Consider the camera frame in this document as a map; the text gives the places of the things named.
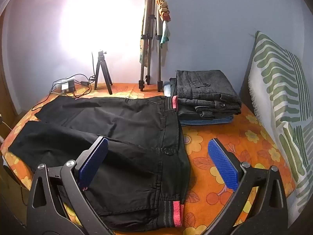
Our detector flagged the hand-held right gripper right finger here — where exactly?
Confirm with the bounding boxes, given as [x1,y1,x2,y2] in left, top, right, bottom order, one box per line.
[202,138,289,235]

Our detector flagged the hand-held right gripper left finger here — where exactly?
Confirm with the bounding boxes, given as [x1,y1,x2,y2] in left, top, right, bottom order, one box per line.
[26,136,116,235]

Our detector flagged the black pants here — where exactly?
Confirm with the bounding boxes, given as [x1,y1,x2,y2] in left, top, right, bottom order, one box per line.
[8,95,191,232]

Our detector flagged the dark folded pants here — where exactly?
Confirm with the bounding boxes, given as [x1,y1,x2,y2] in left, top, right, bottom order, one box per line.
[169,78,235,121]

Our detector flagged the orange floral bedsheet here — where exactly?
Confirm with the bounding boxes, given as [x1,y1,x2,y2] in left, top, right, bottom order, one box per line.
[0,82,297,235]

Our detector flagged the blue folded jeans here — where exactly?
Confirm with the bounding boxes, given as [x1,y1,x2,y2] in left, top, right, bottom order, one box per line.
[163,82,234,126]

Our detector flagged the white power strip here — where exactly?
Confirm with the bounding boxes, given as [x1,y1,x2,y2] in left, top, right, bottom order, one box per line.
[52,78,75,91]

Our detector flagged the small black tripod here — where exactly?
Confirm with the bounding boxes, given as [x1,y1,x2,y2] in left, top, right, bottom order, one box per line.
[94,50,113,95]

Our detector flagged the green striped pillow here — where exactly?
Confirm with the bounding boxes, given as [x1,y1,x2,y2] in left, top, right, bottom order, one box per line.
[248,31,313,213]

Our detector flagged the floral hanging cloth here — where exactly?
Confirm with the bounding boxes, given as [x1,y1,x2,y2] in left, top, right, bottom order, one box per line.
[139,38,150,66]

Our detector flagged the bright lamp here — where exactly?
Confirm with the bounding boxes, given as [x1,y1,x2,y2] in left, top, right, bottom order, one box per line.
[59,0,137,61]

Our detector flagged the tall metal tripod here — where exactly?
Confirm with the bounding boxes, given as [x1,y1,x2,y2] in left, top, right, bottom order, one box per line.
[139,0,164,92]

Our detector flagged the knotted colourful cloth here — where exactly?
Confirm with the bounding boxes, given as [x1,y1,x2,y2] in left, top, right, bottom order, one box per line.
[149,0,170,47]

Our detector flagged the power adapter with cables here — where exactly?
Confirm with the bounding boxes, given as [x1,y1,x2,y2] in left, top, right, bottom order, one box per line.
[32,51,98,110]

